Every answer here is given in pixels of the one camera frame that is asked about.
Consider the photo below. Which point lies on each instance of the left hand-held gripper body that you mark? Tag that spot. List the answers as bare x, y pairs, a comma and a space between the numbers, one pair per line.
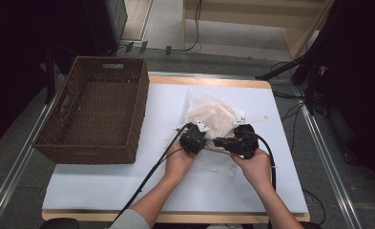
193, 140

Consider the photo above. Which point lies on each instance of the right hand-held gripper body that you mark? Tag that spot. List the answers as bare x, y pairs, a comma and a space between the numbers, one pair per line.
245, 143

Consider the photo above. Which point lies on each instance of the cream cloth garment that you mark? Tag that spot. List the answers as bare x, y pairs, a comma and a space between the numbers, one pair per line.
213, 117

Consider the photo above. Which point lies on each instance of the white mesh laundry bag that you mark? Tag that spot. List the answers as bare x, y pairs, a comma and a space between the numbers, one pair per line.
201, 98

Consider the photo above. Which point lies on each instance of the brown wicker basket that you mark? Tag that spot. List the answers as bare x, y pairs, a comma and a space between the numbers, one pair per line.
93, 120

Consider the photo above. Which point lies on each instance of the person's left hand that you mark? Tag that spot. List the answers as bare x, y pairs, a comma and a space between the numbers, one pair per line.
177, 163

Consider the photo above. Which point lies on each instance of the person's right hand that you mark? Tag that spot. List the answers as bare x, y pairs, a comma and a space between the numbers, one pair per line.
256, 170

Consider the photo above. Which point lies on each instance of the black stand legs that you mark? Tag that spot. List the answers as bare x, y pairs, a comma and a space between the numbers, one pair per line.
310, 86

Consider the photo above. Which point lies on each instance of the person's grey sleeve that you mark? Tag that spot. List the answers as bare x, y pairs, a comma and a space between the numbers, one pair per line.
131, 221

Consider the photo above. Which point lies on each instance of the light wooden shelf unit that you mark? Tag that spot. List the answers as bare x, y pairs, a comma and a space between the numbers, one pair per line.
239, 16

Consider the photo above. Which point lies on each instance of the black curtain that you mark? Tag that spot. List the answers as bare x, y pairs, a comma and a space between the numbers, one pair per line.
13, 63
363, 63

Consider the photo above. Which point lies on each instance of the dark cabinet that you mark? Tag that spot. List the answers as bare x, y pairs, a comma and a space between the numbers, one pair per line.
105, 22

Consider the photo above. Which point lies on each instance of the dark rounded object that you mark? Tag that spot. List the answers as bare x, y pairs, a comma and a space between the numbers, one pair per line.
59, 224

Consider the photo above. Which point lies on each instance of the metal floor rail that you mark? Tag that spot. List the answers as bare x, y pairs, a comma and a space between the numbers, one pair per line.
331, 165
13, 178

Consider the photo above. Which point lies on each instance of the black upright post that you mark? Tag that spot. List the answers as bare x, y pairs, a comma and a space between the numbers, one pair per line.
49, 76

